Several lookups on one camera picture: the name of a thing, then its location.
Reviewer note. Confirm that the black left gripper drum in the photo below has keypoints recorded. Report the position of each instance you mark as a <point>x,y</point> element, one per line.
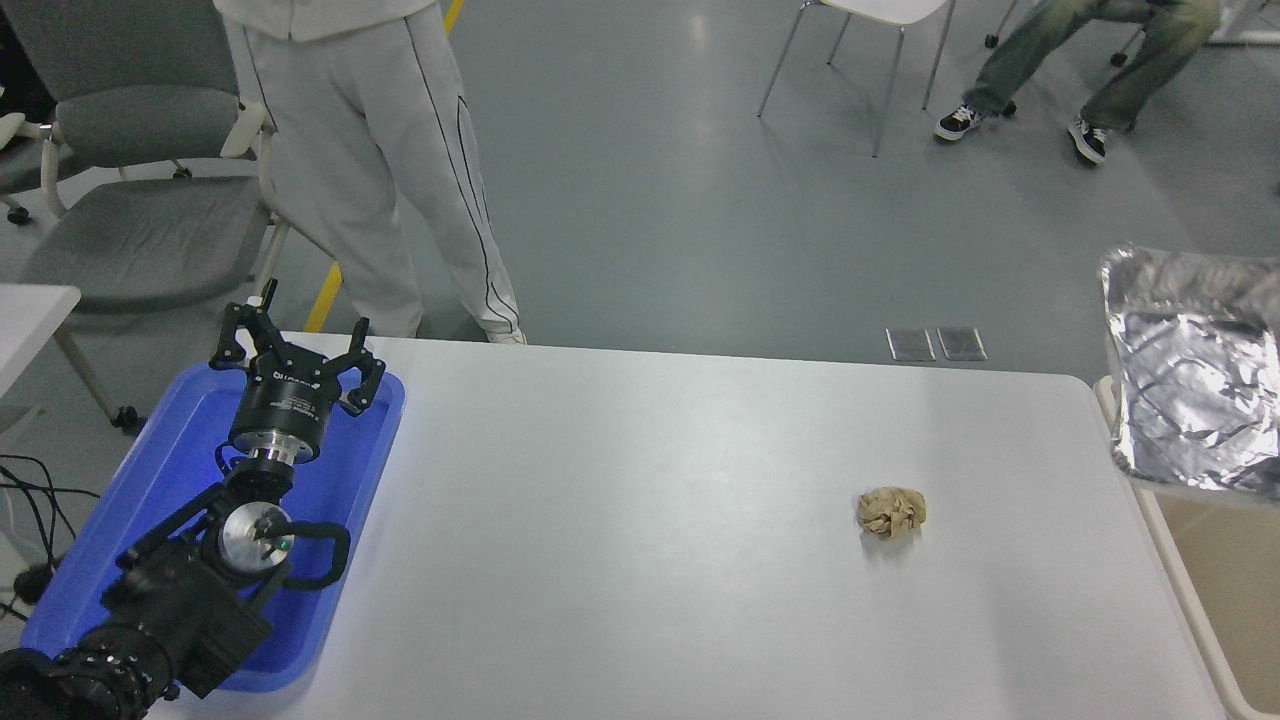
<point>285,405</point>

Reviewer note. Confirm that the silver foil tray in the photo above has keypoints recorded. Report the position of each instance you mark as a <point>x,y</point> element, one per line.
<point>1195,380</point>

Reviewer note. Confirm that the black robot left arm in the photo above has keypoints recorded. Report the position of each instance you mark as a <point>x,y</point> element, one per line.
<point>190,610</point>

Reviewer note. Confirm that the metal floor outlet plate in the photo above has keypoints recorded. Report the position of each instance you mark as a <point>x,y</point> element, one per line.
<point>910,343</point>
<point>962,342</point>

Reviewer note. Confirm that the blue plastic tray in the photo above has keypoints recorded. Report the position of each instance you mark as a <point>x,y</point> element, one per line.
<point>160,470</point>

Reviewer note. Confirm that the grey office chair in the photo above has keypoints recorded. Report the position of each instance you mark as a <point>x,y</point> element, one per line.
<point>140,235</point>

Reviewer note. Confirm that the standing person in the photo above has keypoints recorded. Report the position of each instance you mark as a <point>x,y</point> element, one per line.
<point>370,170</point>

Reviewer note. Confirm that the small white side table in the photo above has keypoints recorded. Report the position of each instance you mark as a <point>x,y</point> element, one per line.
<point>30,325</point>

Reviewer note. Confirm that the crumpled tan paper ball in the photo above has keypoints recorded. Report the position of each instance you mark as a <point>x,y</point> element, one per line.
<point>890,511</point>

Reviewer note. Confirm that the white chair with metal legs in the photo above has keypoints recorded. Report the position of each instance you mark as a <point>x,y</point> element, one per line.
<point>890,8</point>

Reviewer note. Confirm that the seated person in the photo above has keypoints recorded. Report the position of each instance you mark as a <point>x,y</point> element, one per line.
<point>1150,60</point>

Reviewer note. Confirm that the large pale bin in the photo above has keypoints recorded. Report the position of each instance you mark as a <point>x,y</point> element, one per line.
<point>1235,600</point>

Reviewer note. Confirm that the white desk foot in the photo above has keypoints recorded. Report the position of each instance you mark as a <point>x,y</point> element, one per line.
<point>1250,37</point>

